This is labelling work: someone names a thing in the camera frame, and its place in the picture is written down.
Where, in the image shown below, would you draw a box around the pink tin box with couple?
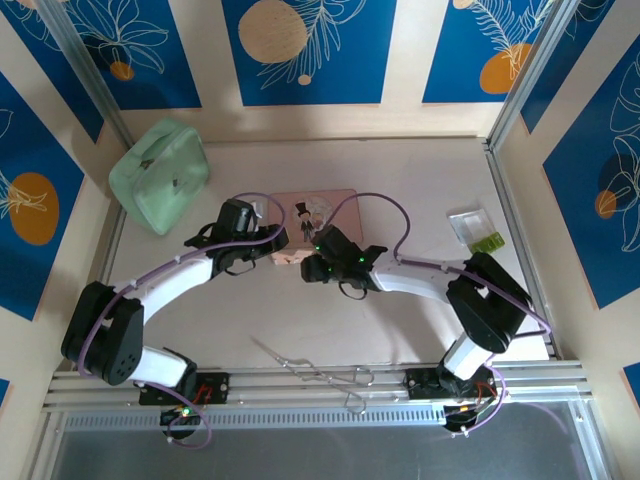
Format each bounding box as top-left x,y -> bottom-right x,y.
268,188 -> 362,266

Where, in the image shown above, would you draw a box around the mint green fabric pouch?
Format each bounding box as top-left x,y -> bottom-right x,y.
108,117 -> 211,237

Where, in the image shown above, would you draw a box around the clear plastic packet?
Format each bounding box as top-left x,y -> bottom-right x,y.
446,201 -> 495,245

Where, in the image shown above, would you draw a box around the green block strip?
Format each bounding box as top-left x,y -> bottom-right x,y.
469,232 -> 506,254

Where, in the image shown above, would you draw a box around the grey metal sheet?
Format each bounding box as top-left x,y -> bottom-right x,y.
29,414 -> 619,480

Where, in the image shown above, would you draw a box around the metal wire tongs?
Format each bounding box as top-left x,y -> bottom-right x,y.
249,335 -> 396,416

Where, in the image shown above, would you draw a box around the aluminium side rail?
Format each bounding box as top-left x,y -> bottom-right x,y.
74,204 -> 127,371
483,139 -> 559,359

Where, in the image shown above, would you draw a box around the aluminium frame rail wide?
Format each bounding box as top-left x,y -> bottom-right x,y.
42,359 -> 594,415

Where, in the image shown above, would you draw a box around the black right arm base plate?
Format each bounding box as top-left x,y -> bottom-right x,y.
404,368 -> 501,401

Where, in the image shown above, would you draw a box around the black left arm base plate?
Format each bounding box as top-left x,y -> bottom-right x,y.
138,372 -> 231,406

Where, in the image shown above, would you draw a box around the perforated metal cable duct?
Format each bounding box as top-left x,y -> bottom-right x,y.
59,407 -> 450,432

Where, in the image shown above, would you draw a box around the aluminium frame post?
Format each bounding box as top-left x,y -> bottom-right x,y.
487,0 -> 581,151
37,0 -> 135,146

